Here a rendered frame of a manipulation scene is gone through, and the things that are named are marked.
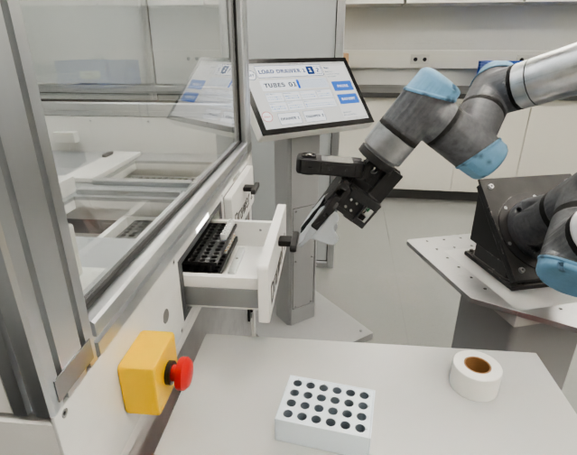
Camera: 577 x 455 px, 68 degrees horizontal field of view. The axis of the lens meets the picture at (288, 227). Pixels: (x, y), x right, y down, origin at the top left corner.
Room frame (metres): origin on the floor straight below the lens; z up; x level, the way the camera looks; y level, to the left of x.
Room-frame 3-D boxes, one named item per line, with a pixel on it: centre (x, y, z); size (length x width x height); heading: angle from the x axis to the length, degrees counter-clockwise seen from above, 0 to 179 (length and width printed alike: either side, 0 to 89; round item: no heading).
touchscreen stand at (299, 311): (1.70, -0.07, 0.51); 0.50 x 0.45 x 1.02; 33
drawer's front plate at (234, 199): (1.06, 0.12, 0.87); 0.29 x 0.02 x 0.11; 175
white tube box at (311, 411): (0.44, -0.05, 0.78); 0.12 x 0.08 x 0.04; 76
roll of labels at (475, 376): (0.51, -0.29, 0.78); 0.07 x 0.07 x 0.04
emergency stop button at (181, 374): (0.41, 0.13, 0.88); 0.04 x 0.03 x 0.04; 175
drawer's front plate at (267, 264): (0.73, 0.03, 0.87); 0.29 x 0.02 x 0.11; 175
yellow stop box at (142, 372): (0.42, 0.17, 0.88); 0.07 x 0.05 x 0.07; 175
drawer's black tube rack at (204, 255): (0.75, 0.23, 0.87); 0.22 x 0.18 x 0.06; 85
